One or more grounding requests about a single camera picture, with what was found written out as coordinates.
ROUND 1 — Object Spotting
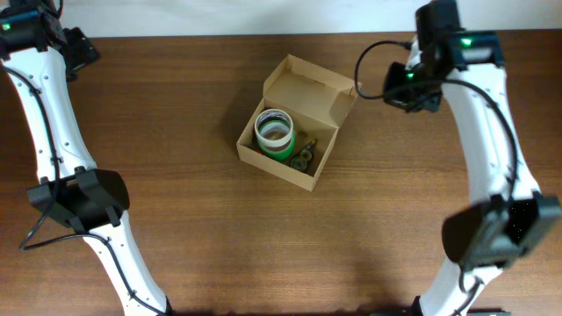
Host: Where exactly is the brown cardboard box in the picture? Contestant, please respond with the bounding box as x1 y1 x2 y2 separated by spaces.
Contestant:
236 54 357 191

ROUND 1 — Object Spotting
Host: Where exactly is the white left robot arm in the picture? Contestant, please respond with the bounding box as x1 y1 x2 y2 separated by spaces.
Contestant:
1 0 172 315

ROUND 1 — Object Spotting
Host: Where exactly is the white masking tape roll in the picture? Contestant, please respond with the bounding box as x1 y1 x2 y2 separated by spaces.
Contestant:
254 109 294 149

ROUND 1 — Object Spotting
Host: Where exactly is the green tape roll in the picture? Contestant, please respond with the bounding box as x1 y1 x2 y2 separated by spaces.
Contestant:
256 120 295 161

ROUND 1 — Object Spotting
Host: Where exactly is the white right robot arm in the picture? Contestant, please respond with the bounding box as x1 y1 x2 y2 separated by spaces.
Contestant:
384 1 561 315

